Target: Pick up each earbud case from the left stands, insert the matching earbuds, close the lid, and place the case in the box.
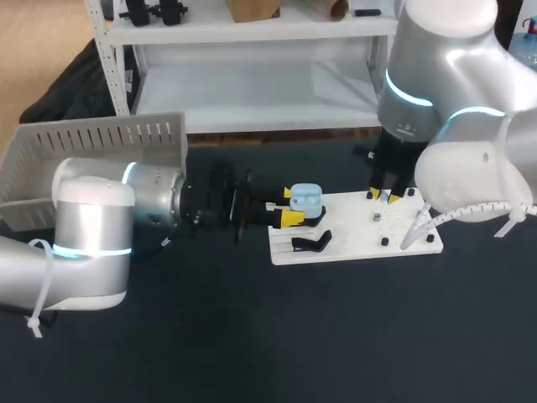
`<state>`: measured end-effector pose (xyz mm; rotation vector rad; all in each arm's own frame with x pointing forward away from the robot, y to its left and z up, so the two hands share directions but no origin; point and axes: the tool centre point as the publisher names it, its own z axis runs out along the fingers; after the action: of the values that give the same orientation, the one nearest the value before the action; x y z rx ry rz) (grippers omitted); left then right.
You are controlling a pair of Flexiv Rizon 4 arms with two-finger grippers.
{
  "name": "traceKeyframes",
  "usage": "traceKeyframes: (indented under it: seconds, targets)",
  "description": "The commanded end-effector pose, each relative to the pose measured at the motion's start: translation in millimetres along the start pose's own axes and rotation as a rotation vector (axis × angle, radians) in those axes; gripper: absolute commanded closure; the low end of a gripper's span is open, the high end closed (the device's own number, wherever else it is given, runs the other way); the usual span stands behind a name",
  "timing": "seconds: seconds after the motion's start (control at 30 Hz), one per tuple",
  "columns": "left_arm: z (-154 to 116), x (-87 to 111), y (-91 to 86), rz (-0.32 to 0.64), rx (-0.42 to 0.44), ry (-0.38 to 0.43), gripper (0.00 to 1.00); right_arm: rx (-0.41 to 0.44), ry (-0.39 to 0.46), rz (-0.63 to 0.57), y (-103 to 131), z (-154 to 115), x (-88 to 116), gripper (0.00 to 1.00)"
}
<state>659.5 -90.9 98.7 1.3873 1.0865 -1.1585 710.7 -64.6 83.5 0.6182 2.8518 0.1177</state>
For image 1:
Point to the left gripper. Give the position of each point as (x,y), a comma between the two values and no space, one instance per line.
(210,197)

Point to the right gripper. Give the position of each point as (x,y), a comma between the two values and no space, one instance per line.
(398,155)

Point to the light blue earbud case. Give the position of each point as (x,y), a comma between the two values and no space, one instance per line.
(305,199)

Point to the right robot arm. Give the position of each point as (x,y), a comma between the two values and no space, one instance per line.
(461,63)

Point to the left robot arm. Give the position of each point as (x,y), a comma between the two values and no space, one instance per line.
(92,226)

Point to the white plate with black stands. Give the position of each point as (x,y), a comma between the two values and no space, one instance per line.
(356,241)

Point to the brown cardboard box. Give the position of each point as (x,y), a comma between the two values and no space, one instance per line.
(251,10)

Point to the white metal shelf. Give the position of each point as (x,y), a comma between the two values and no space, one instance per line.
(251,80)

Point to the grey slotted basket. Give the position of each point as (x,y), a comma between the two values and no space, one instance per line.
(105,134)

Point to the brown cardboard tube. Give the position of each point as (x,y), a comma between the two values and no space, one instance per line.
(339,9)

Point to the black bag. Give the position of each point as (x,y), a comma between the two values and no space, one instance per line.
(75,92)

